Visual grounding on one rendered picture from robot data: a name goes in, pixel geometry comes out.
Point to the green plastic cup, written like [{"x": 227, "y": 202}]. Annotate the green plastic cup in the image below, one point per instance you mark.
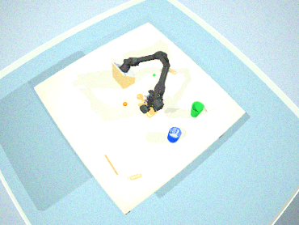
[{"x": 196, "y": 109}]

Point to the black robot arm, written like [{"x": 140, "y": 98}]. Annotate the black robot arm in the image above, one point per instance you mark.
[{"x": 160, "y": 87}]

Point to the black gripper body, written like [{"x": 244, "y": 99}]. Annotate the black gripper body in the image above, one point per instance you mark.
[{"x": 144, "y": 108}]

